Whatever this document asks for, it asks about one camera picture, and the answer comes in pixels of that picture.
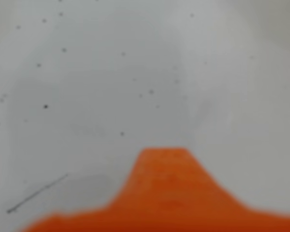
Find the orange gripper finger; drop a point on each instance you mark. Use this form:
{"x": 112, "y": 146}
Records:
{"x": 169, "y": 193}

